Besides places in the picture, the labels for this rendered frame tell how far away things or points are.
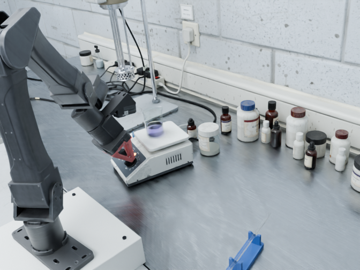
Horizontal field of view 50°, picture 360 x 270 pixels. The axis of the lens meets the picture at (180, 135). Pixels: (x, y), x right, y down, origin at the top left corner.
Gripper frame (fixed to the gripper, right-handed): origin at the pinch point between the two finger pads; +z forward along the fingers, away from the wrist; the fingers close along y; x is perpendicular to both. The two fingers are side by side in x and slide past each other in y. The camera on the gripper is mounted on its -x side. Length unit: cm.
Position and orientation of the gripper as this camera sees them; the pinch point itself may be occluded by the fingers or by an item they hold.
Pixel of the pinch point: (130, 157)
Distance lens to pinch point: 102.7
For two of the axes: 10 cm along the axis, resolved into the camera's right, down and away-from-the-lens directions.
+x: -6.0, 7.6, -2.7
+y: -6.2, -2.2, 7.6
